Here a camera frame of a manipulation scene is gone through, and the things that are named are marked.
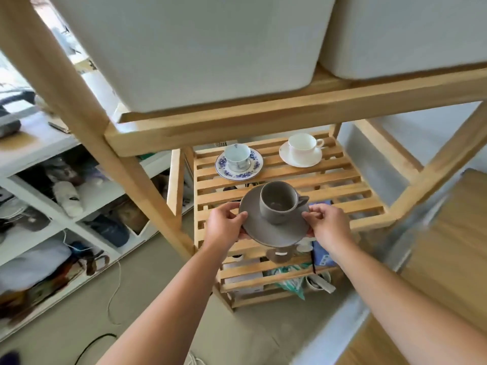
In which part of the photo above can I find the person's right hand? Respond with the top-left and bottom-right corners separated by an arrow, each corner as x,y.
302,204 -> 357,256

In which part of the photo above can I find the person's left hand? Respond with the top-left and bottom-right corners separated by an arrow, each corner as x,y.
200,202 -> 249,252

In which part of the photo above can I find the grey ceramic saucer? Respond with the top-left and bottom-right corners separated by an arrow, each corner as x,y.
239,182 -> 311,248

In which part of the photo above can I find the person's right forearm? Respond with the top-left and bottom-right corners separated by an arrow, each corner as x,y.
326,241 -> 487,365

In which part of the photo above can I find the person's left forearm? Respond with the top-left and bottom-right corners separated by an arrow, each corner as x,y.
97,242 -> 230,365

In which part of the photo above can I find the grey ceramic cup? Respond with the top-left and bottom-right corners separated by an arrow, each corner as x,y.
259,181 -> 310,225

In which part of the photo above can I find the blue cardboard box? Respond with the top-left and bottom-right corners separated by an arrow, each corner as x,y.
311,239 -> 340,267

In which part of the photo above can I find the blue floral saucer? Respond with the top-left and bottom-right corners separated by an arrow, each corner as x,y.
215,147 -> 264,182

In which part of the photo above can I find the plain white saucer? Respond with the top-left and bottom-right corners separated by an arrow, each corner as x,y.
279,140 -> 323,168

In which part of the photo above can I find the blue floral cup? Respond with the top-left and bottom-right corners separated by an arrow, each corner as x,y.
223,143 -> 252,172

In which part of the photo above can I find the white cardboard box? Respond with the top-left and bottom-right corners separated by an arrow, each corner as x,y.
223,256 -> 265,297

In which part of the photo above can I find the white mug with dark rim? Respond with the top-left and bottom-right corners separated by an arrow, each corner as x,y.
305,270 -> 337,294

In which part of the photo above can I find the green and white plastic bag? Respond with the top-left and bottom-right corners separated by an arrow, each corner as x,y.
266,262 -> 315,301

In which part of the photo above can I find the plain white cup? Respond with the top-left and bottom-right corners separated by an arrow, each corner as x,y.
288,133 -> 325,161

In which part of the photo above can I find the wooden slatted shelf rack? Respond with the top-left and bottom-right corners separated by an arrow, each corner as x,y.
0,0 -> 487,311

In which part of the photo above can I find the dark blue cloth bag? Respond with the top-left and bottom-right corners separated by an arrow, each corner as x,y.
84,213 -> 131,248

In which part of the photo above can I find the white folded umbrella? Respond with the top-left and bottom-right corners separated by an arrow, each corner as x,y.
52,180 -> 84,218

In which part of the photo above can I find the large white storage box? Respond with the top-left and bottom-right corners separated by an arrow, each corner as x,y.
318,0 -> 487,81
49,0 -> 338,114

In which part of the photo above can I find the white cubby shelving unit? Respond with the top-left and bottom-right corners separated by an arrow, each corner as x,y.
0,99 -> 195,340

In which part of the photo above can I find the white floor cable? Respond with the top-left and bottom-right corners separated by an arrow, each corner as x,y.
107,258 -> 123,326

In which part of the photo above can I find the black floor cable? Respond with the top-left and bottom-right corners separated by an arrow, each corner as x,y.
75,333 -> 118,365

